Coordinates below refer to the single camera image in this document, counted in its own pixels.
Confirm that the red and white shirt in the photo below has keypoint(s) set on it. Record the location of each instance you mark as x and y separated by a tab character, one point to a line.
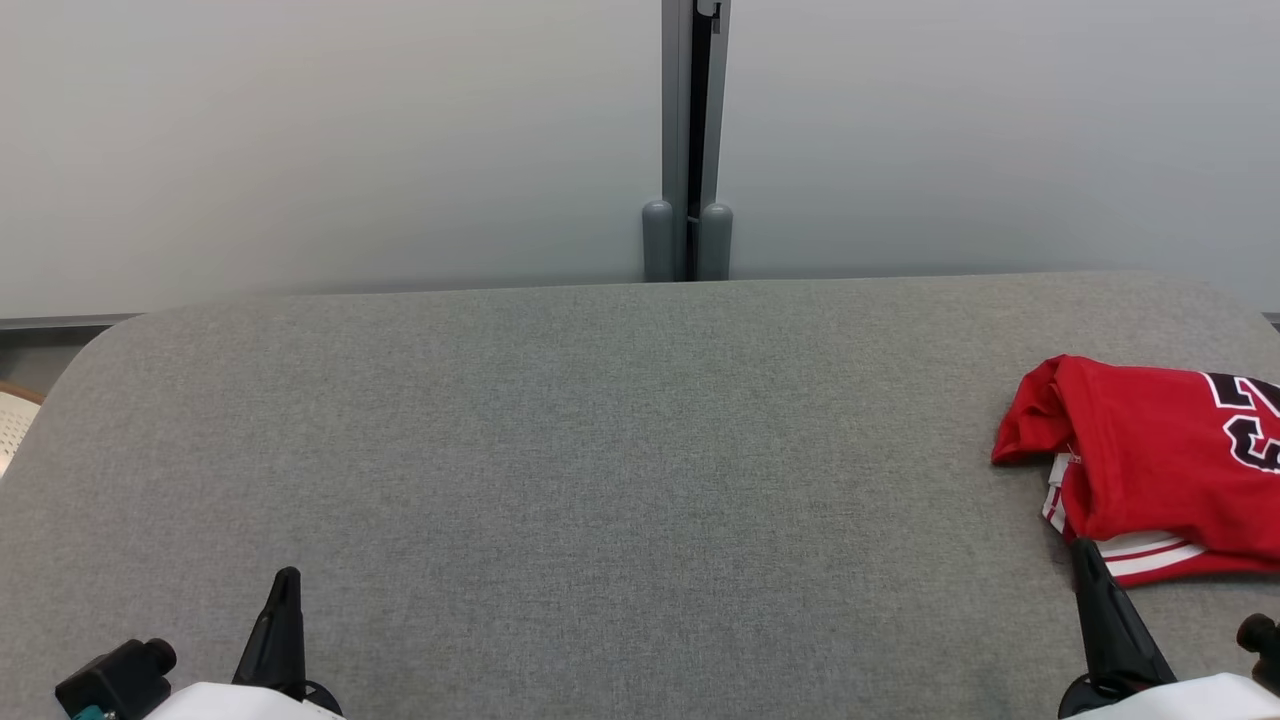
1130	450

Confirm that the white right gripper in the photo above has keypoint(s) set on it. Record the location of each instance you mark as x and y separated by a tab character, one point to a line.
1200	702

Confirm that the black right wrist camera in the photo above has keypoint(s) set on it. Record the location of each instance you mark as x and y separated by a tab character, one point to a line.
1260	640

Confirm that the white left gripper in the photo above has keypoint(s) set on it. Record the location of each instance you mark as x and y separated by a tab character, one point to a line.
240	705

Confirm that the grey metal partition post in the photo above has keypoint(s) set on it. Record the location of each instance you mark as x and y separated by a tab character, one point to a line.
678	100

